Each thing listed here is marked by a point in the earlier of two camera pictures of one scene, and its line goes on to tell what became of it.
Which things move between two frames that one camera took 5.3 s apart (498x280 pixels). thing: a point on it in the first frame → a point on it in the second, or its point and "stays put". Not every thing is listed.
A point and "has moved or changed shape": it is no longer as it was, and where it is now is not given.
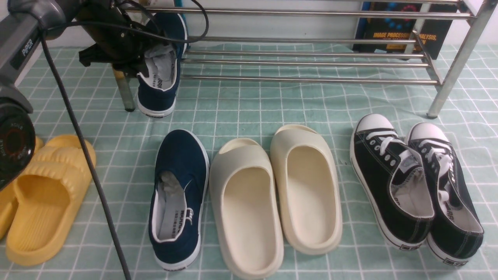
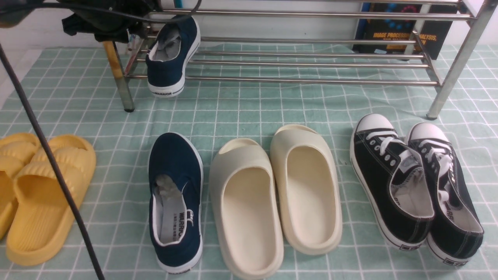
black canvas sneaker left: [395, 181] stays put
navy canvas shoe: [157, 93] has moved or changed shape
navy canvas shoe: [176, 205] stays put
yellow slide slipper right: [48, 193] stays put
